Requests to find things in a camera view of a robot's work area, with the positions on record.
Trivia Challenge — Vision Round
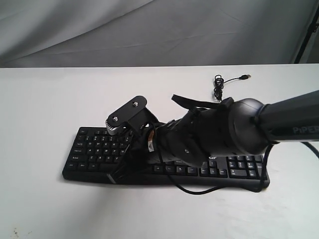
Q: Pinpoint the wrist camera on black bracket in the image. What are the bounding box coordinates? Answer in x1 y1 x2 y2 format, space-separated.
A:
105 96 159 136

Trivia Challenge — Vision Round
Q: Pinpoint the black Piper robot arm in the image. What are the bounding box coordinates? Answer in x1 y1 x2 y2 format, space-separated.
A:
106 91 319 184

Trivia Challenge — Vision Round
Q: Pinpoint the black tripod stand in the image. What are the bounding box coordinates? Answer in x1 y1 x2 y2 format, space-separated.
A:
292 0 319 64

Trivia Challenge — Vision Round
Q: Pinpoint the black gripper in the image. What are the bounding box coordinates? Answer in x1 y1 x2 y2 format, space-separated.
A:
107 124 160 184

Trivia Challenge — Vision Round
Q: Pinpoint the black acer keyboard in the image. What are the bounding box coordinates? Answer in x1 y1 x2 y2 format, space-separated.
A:
62 127 263 188

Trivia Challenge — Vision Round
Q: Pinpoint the grey backdrop cloth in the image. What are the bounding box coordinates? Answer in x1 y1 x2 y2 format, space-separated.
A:
0 0 319 67

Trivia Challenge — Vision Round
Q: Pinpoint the black USB cable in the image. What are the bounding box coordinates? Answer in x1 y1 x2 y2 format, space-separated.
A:
212 73 252 103

